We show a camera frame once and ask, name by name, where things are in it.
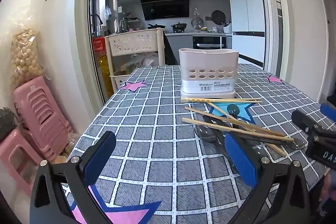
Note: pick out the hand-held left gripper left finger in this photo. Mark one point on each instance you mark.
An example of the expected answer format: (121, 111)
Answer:
(101, 158)

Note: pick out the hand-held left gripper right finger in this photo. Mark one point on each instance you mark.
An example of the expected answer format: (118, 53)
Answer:
(240, 161)

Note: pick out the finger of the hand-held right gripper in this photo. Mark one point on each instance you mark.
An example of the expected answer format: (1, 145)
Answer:
(304, 119)
(328, 111)

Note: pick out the dark translucent plastic spoon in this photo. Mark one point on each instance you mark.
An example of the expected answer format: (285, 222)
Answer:
(232, 109)
(298, 145)
(207, 133)

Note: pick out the blue patterned chopstick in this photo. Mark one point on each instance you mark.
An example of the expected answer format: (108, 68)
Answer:
(220, 110)

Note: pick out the white plastic utensil holder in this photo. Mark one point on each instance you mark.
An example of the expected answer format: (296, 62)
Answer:
(210, 85)

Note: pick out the person's right hand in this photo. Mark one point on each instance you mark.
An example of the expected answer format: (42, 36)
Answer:
(328, 187)

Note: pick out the grey checked star tablecloth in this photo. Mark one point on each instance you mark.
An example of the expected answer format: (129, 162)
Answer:
(157, 134)

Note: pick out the stack of pink plastic stools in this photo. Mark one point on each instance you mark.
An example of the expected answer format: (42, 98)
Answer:
(39, 111)

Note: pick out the single pink plastic stool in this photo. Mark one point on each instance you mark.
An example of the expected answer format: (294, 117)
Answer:
(13, 153)

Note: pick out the yellow cooking oil bottle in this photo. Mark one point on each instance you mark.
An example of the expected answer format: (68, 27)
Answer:
(102, 69)

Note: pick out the dark fuzzy object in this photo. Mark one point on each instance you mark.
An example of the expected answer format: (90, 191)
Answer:
(5, 121)

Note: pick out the plastic bags of groceries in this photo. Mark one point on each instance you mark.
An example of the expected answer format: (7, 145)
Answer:
(143, 60)

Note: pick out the red plastic basket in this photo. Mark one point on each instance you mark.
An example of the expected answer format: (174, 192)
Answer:
(99, 44)

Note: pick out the white rice cooker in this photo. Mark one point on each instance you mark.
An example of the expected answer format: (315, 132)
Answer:
(227, 27)

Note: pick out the white plastic storage trolley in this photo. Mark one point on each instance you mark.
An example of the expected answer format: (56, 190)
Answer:
(136, 43)

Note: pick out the black built-in oven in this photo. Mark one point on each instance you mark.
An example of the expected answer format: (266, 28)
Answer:
(208, 43)

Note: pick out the white refrigerator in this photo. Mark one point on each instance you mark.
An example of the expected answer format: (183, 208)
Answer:
(246, 8)

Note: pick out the clear bag of beige balls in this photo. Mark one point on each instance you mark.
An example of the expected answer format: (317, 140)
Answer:
(23, 58)

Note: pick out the small white bowl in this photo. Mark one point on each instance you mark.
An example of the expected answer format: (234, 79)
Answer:
(215, 29)

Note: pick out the hanging black round pan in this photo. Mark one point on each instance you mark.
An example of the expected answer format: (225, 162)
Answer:
(218, 16)

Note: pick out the glass kettle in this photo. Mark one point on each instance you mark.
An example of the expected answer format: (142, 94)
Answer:
(123, 24)

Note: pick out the black kitchen faucet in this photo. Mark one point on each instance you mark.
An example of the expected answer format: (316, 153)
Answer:
(97, 20)

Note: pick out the black wok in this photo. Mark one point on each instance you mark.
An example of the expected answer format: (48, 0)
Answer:
(155, 26)

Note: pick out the hanging metal strainer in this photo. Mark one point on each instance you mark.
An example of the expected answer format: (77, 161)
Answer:
(196, 22)

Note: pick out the hanging clear plastic bag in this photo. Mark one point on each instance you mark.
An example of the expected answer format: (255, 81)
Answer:
(107, 12)

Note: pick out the black cooking pot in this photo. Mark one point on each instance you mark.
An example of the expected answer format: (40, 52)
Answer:
(179, 26)

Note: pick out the black range hood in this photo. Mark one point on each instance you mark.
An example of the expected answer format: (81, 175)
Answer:
(165, 6)

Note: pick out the white sliding door frame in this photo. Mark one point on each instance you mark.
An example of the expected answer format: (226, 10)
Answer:
(85, 29)

